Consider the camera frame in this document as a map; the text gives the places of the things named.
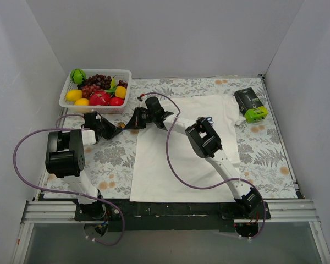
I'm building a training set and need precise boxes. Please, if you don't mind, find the white t-shirt with flower print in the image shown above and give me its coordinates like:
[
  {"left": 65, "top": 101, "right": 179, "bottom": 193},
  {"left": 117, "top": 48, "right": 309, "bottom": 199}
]
[{"left": 130, "top": 95, "right": 243, "bottom": 202}]

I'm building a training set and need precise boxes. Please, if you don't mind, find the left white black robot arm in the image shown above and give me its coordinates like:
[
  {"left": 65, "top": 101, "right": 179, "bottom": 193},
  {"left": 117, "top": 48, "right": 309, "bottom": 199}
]
[{"left": 45, "top": 112, "right": 123, "bottom": 220}]

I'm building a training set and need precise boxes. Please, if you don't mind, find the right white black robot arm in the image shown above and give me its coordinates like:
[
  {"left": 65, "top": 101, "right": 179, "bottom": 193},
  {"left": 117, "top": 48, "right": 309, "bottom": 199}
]
[{"left": 125, "top": 92, "right": 268, "bottom": 220}]

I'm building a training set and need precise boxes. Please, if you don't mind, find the yellow toy lemon front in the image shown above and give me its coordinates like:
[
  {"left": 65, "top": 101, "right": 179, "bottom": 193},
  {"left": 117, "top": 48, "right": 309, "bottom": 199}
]
[{"left": 74, "top": 98, "right": 89, "bottom": 107}]

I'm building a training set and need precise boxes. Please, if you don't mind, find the yellow toy lemon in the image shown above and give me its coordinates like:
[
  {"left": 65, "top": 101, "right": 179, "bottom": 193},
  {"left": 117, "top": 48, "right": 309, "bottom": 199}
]
[
  {"left": 114, "top": 86, "right": 127, "bottom": 100},
  {"left": 65, "top": 90, "right": 83, "bottom": 102},
  {"left": 74, "top": 98, "right": 89, "bottom": 107}
]

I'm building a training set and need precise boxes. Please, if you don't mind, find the floral table mat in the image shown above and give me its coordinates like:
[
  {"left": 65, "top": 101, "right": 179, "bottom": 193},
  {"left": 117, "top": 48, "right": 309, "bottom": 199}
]
[{"left": 43, "top": 77, "right": 298, "bottom": 199}]

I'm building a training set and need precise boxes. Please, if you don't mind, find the red grape bunch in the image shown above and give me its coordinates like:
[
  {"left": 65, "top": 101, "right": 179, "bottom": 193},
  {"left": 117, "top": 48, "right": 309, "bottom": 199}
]
[{"left": 81, "top": 85, "right": 102, "bottom": 99}]

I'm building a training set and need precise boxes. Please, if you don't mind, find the yellow toy lemon left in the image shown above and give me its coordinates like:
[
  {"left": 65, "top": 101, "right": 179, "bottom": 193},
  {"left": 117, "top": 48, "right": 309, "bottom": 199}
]
[{"left": 65, "top": 90, "right": 83, "bottom": 102}]

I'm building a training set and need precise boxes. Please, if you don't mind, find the white plastic fruit basket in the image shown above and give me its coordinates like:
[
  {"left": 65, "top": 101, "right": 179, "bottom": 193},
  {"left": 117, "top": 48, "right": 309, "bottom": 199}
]
[{"left": 59, "top": 69, "right": 132, "bottom": 114}]

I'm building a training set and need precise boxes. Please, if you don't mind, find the yellow toy lemon right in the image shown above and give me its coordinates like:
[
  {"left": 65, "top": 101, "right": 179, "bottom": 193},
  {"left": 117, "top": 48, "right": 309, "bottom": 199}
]
[{"left": 114, "top": 86, "right": 127, "bottom": 100}]

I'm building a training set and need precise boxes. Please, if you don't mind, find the dark purple grape bunch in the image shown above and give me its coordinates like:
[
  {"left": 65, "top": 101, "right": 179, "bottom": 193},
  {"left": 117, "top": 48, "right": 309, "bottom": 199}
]
[{"left": 85, "top": 74, "right": 113, "bottom": 90}]

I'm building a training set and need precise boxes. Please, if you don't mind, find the toy watermelon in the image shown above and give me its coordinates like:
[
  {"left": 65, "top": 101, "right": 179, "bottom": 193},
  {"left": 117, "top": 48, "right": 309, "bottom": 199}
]
[{"left": 70, "top": 69, "right": 86, "bottom": 85}]

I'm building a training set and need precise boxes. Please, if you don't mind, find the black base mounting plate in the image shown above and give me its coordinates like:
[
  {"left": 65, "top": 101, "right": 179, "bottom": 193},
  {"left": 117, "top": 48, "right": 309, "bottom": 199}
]
[{"left": 74, "top": 198, "right": 272, "bottom": 232}]

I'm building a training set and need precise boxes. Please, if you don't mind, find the black green product box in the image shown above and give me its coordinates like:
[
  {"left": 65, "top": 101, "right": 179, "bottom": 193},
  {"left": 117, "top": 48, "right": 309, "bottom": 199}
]
[{"left": 234, "top": 87, "right": 268, "bottom": 123}]

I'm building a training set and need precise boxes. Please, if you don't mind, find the aluminium frame rail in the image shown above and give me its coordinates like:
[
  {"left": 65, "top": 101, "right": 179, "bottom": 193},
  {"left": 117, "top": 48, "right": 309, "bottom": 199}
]
[{"left": 13, "top": 75, "right": 330, "bottom": 263}]

